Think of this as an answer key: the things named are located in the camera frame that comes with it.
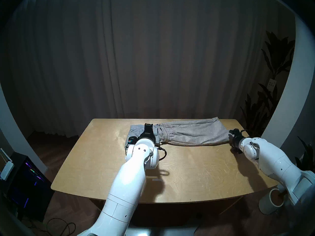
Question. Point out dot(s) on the white cylindrical pot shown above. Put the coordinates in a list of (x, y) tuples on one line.
[(270, 202)]

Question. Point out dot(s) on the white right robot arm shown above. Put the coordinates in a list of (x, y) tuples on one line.
[(278, 164)]

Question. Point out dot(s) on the light wooden table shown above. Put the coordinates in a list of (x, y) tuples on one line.
[(93, 164)]

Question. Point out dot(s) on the small dark leafy plant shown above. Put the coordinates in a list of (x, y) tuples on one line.
[(306, 156)]

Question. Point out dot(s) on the light grey shorts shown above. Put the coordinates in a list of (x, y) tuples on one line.
[(135, 132)]

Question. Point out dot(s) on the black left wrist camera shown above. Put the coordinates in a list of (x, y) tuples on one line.
[(132, 140)]

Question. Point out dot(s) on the black computer tower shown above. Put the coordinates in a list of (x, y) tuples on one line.
[(24, 186)]

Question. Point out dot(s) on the beige sweat shorts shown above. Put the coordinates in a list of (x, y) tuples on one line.
[(196, 133)]

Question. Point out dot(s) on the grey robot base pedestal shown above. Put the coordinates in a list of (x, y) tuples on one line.
[(162, 231)]

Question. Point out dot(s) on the tall dark leafy plant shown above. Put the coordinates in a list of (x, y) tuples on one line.
[(270, 102)]

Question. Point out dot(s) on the brown pleated curtain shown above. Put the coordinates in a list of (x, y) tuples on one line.
[(147, 53)]

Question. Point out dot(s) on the white plant tag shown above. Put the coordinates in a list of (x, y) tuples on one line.
[(271, 84)]

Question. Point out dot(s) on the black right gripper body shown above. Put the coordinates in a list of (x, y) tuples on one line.
[(235, 140)]

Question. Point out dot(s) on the white router box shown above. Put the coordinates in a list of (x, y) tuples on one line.
[(6, 168)]

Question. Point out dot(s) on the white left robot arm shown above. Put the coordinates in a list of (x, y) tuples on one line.
[(125, 186)]

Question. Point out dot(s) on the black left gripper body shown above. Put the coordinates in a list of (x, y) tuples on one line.
[(147, 133)]

